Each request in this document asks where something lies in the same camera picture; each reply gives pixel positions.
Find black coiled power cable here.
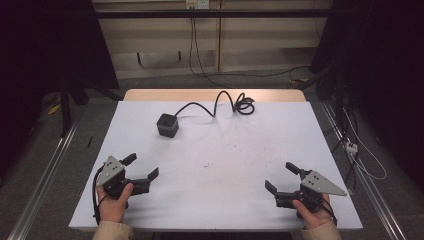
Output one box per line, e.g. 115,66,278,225
173,90,256,118

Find white floor cable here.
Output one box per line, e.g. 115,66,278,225
342,107,388,181

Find wooden table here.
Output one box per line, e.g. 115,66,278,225
123,88,307,103

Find person's right hand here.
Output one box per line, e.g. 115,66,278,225
291,193,335,231

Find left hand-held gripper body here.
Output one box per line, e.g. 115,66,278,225
95,155,151,201

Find white wall socket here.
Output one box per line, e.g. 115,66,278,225
185,0,211,10

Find white plug adapter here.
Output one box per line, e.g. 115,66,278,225
345,140,359,156

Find black floor cable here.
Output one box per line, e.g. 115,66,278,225
199,65,313,81

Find aluminium floor rail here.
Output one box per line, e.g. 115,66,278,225
320,99,408,240
7,119,81,240

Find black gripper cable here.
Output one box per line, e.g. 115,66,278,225
308,191,338,227
91,165,108,226

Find black cube power socket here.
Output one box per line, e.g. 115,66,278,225
156,112,180,139

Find black curtain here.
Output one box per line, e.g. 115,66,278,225
309,0,424,193
0,0,120,183

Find person's left hand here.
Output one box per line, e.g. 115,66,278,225
96,182,135,224

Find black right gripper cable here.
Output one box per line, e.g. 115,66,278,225
308,191,338,227

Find black hanging wall cable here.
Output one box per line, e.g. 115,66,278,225
188,8,231,89

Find white table cover sheet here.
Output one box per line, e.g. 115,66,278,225
68,100,364,232

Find black horizontal metal bar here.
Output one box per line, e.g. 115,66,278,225
94,8,334,19

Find black metal stand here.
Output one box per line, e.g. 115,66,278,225
58,74,88,138

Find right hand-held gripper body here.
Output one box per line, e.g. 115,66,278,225
274,169,348,213

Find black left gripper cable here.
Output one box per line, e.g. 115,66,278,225
91,165,108,226

